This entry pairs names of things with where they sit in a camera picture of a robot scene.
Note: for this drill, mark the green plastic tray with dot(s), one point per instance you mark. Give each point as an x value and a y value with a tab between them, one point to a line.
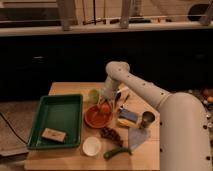
58	112

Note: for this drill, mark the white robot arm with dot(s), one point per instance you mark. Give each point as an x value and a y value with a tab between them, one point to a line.
184	140

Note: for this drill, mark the red apple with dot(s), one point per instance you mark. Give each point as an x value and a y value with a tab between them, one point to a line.
105	108

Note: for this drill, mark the grey cloth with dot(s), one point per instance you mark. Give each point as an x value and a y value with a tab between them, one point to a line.
136	137

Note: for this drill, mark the metal cup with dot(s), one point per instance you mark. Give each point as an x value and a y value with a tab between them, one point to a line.
147	119

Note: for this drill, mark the dark grape bunch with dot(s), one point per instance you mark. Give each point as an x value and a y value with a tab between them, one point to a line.
111	134

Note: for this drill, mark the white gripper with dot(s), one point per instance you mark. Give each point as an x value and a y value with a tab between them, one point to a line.
110	89

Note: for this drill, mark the white small bowl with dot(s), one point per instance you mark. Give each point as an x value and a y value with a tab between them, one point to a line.
91	146

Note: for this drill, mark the black handled utensil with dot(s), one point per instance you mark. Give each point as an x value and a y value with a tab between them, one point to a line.
125	100

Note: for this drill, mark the green pear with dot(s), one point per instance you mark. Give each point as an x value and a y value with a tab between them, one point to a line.
93	96

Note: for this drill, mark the brown sponge block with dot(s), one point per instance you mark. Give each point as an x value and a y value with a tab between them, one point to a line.
54	135

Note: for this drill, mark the wooden table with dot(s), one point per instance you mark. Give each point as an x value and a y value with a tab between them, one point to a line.
145	157

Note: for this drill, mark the red bowl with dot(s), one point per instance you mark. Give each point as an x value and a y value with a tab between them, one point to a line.
95	119

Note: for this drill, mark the blue yellow sponge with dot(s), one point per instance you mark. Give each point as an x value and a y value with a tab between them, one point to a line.
128	118

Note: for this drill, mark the green cucumber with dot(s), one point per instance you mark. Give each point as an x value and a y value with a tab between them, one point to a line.
111	153

